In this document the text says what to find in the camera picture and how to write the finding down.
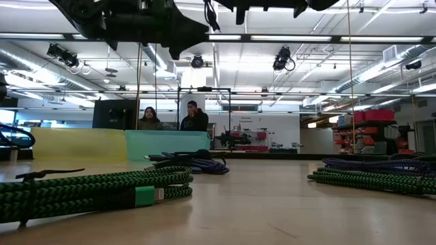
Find background robot station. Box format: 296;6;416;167
214;129;270;151

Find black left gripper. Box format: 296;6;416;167
102;0;209;61

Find black ceiling camera with cable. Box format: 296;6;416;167
272;46;296;72

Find dark hanging cord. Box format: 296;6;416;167
135;42;146;131

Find green braided USB cable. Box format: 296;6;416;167
0;165;194;225
306;165;436;197

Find blue braided USB cable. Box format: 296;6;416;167
160;151;230;176

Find black dome ceiling camera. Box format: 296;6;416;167
190;54;205;69

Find silver ventilation duct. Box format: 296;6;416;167
141;42;170;71

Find large red storage bin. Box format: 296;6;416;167
354;109;395;123

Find black ceiling spotlights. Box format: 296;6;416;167
46;43;80;68

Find black monitor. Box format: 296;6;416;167
91;99;140;131

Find dark storage shelf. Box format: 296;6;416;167
332;108;415;156

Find teal translucent plastic bin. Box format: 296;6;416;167
125;129;211;162

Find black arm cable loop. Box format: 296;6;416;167
0;122;36;150

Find black velcro cable tie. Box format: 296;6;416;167
15;167;86;228

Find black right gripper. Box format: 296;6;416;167
213;0;309;25

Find person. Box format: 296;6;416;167
179;100;209;133
138;106;164;131

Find yellow translucent plastic bin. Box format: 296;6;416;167
30;127;129;163

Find black metal frame stand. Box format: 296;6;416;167
176;86;232;150

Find purple braided USB cable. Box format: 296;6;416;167
322;157;436;178

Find black aluminium rig frame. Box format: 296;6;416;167
0;146;436;169

